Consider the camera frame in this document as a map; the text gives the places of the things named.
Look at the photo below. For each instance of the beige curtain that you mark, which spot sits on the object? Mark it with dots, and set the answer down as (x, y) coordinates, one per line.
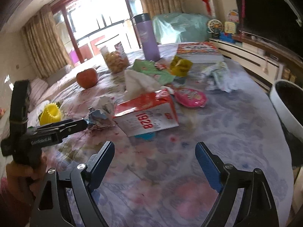
(43, 43)

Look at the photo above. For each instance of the white tv cabinet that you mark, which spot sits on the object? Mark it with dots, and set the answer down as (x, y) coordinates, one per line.
(262, 69)

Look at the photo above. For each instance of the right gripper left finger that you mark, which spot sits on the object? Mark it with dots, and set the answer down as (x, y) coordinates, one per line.
(51, 207)

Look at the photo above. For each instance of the teal covered armchair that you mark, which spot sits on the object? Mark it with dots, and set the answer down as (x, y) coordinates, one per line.
(180, 27)

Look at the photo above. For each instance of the red white tissue box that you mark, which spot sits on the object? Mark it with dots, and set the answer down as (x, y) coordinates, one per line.
(147, 107)

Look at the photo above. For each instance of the pink snack packet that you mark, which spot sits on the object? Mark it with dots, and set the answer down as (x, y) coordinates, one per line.
(190, 98)

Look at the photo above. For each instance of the white round trash bin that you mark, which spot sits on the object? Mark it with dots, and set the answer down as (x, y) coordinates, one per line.
(286, 98)

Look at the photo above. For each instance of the black flat television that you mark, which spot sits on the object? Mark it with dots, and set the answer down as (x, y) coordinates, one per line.
(272, 20)

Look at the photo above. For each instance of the clear jar of snacks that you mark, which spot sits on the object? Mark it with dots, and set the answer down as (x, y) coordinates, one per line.
(117, 61)

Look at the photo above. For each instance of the red apple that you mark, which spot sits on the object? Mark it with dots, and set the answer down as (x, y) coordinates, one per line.
(87, 78)

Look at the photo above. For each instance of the green floral wrapper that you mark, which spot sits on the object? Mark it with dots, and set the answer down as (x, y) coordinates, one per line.
(162, 75)

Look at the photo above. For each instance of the left hand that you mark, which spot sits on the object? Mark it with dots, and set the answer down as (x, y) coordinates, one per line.
(24, 182)

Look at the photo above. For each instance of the white green wrapper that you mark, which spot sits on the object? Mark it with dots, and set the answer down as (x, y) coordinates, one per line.
(219, 77)

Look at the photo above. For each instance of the yellow snack wrapper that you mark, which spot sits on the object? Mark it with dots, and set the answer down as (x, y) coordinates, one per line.
(180, 67)

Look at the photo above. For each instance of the stack of colourful books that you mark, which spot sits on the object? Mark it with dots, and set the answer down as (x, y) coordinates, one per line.
(199, 53)

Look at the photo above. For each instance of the purple thermos bottle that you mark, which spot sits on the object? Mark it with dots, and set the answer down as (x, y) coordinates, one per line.
(143, 25)

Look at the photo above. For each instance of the paper ball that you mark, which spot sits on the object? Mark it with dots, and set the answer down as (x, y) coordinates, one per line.
(100, 116)

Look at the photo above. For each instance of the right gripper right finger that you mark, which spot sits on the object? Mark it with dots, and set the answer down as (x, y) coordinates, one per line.
(257, 207)

